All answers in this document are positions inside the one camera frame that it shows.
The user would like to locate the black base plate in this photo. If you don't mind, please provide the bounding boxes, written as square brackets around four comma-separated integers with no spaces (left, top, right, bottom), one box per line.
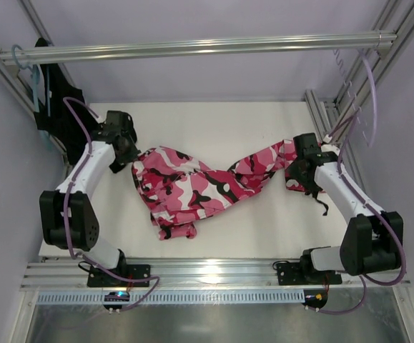
[272,260,342,286]
[87,264,151,288]

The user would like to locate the aluminium left frame post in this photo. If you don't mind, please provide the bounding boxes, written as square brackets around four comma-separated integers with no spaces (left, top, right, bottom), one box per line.
[0,0,72,165]

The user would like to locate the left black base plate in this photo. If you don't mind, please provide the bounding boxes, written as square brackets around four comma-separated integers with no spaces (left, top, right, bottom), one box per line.
[87,264,151,288]

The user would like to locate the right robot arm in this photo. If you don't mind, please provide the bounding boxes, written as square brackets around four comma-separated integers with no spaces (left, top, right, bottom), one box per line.
[287,133,407,286]

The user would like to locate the aluminium hanging rail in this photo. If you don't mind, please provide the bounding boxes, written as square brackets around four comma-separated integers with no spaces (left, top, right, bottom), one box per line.
[1,31,397,64]

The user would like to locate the pink camouflage trousers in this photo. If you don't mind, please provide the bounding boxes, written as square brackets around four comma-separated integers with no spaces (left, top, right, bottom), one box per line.
[131,139,308,240]

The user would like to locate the black garment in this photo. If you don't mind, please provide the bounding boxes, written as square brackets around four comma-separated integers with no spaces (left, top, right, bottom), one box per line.
[31,37,97,164]

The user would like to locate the aluminium right frame rail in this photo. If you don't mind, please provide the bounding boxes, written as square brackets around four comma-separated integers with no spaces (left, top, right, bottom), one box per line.
[305,1,414,137]

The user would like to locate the slotted grey cable duct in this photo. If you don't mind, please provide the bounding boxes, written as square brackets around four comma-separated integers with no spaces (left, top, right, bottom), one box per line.
[36,289,305,307]

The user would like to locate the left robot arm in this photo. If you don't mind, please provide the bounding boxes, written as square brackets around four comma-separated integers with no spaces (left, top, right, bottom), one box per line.
[39,111,139,270]

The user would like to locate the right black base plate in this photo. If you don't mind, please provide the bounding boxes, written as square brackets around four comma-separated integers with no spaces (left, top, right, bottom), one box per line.
[272,260,342,286]

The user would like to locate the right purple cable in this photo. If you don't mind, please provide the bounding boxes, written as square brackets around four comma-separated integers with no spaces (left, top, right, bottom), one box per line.
[315,114,407,316]

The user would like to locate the purple cable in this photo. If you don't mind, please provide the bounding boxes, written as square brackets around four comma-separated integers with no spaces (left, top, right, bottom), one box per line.
[61,96,161,312]
[315,114,407,316]

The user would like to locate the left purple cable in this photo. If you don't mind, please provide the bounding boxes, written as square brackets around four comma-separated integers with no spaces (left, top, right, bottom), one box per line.
[61,96,161,312]

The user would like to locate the lilac clothes hanger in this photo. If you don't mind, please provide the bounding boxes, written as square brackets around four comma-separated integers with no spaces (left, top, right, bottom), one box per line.
[332,46,378,149]

